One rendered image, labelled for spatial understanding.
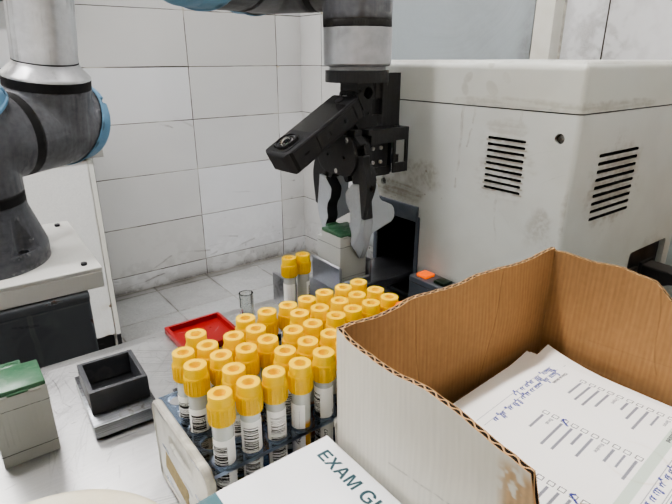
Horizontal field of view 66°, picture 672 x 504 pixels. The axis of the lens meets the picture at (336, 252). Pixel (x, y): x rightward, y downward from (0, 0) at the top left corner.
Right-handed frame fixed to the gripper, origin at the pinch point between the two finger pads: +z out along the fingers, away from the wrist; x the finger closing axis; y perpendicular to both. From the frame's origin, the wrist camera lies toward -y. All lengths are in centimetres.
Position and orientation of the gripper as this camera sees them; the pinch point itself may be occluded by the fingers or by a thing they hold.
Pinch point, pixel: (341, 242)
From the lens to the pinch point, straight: 63.9
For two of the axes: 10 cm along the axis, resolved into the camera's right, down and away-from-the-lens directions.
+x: -6.0, -2.8, 7.5
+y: 8.0, -2.1, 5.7
